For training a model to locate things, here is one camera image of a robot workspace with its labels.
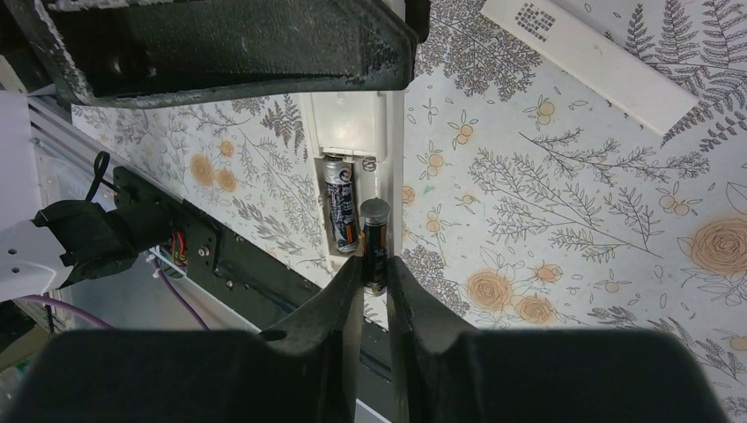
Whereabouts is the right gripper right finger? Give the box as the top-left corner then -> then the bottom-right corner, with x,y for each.
387,257 -> 727,422

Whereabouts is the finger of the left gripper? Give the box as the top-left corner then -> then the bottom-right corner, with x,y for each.
6,0 -> 419,109

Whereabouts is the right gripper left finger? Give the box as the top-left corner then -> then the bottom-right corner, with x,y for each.
1,256 -> 363,422

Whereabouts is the white remote control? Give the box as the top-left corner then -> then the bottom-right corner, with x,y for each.
299,92 -> 404,271

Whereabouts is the white remote battery cover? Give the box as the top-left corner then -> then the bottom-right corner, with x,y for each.
481,0 -> 699,136

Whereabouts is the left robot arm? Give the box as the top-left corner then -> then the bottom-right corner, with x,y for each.
1,1 -> 430,302

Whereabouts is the floral patterned table mat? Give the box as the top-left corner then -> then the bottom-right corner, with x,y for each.
72,1 -> 746,422

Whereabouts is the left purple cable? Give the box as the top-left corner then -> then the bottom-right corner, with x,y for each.
17,256 -> 211,333

